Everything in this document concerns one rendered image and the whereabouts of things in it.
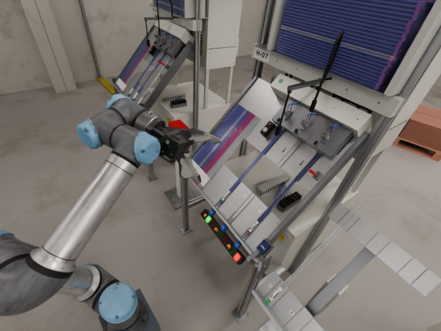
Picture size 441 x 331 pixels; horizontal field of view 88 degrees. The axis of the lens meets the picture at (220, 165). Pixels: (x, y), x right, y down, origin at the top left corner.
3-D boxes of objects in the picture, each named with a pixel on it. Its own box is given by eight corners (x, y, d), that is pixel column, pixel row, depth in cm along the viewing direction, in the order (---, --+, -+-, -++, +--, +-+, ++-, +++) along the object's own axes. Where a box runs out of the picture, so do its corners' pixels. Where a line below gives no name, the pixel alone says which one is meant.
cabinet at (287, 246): (269, 286, 162) (294, 237, 122) (214, 217, 204) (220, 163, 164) (324, 242, 194) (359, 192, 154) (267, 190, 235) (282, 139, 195)
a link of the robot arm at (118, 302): (123, 338, 81) (114, 326, 72) (96, 316, 86) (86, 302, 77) (147, 306, 89) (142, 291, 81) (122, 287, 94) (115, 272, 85)
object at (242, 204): (256, 253, 105) (253, 252, 102) (186, 169, 144) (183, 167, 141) (283, 222, 102) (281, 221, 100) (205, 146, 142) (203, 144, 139)
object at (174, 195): (175, 209, 206) (170, 136, 156) (164, 192, 221) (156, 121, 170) (198, 199, 218) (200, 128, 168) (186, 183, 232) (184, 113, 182)
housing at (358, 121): (358, 144, 100) (357, 131, 89) (277, 100, 129) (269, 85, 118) (371, 131, 99) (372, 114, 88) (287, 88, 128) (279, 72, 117)
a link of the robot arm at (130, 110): (104, 119, 70) (125, 108, 76) (131, 138, 69) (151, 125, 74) (100, 98, 65) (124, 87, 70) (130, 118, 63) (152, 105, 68)
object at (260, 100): (312, 193, 102) (310, 190, 98) (226, 125, 142) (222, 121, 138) (365, 136, 99) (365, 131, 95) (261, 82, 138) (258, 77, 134)
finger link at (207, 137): (214, 146, 59) (184, 148, 63) (223, 141, 64) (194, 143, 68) (212, 134, 58) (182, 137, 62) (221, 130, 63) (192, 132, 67)
